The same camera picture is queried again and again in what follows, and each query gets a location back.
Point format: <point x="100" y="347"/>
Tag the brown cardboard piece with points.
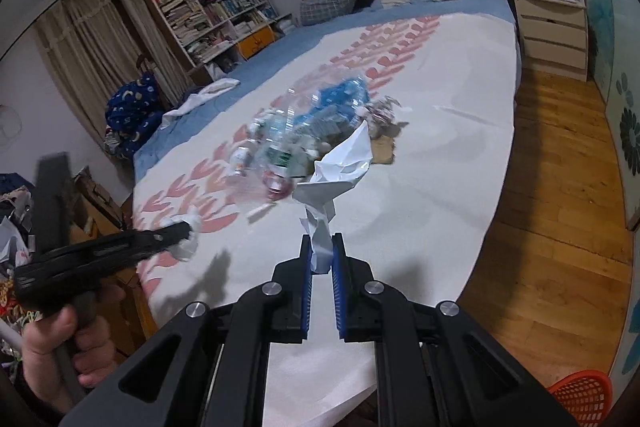
<point x="384" y="151"/>

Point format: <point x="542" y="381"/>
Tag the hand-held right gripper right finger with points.
<point x="340" y="292"/>

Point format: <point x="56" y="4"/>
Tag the small white bottle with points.
<point x="242" y="161"/>

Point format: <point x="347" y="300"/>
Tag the silver crumpled wrapper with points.
<point x="384" y="113"/>

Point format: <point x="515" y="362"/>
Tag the white paper strip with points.
<point x="260" y="211"/>

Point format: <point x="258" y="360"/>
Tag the floral wardrobe door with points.
<point x="615" y="57"/>

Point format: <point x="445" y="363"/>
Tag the blue bed sheet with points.
<point x="300" y="42"/>

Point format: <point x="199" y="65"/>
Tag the clear bottle with green label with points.
<point x="279" y="157"/>

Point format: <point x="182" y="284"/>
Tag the blue plastic packaging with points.
<point x="340" y="99"/>

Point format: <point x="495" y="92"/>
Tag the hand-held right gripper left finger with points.
<point x="305" y="292"/>

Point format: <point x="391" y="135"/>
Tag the white leaf-print blanket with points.
<point x="425" y="207"/>

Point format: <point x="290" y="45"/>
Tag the clear bottle with red label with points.
<point x="276" y="189"/>

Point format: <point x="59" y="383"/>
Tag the beige curtains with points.
<point x="100" y="42"/>

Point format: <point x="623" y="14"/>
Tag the white cloth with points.
<point x="210" y="92"/>

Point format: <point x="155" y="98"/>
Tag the orange plastic basket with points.
<point x="582" y="397"/>

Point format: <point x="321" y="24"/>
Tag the person's left hand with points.
<point x="45" y="342"/>

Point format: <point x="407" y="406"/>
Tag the white tissue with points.
<point x="186" y="248"/>

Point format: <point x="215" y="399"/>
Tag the cream nightstand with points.
<point x="550" y="32"/>

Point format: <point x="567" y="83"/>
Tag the white paper sheet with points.
<point x="332" y="187"/>

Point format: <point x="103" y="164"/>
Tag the white bookshelf with books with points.
<point x="200" y="7"/>

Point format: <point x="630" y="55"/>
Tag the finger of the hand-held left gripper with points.
<point x="172" y="234"/>

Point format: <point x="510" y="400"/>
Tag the blue moon-print garment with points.
<point x="134" y="112"/>

